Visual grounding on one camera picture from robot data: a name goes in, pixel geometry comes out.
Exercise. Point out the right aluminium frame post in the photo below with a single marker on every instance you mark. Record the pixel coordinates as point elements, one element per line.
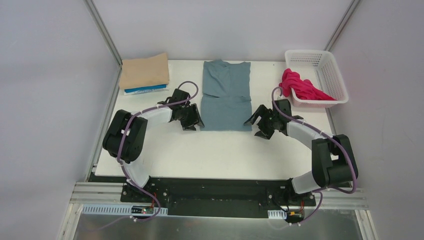
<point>350,11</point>

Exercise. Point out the left aluminium frame post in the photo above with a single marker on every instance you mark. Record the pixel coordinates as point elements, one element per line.
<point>96,16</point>

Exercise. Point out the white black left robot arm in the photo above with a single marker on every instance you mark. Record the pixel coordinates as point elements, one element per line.
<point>126,133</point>

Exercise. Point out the white plastic laundry basket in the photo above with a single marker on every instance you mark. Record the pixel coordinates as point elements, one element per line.
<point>321,68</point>

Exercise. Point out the controller circuit board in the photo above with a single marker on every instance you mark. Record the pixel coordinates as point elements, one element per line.
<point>295,215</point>
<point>142,210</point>

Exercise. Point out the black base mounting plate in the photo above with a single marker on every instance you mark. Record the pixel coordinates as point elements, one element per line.
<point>223,198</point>

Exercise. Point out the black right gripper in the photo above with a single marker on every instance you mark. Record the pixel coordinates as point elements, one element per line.
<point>265,118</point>

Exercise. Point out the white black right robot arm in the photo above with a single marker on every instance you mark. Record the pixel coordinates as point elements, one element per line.
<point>332,158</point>

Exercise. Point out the pink red t shirt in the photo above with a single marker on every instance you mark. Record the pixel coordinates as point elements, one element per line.
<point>303,88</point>

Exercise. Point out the right controller circuit board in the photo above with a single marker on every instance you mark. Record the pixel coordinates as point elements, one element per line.
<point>295,215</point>

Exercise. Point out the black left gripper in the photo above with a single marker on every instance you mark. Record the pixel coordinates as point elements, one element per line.
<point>189,114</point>

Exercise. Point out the folded blue white t shirt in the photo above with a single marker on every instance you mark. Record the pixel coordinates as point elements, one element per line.
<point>145,89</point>

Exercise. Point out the aluminium front rail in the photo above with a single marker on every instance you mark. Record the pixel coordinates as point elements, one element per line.
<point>110,193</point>

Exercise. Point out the grey-blue t shirt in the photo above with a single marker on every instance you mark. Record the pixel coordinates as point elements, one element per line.
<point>226,98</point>

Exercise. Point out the folded tan t shirt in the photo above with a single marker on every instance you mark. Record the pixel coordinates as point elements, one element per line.
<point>145,72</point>

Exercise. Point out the aluminium frame post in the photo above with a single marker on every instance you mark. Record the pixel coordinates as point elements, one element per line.
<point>350,11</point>
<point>96,16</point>

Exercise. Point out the left controller circuit board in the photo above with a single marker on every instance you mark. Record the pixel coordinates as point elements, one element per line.
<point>142,210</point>

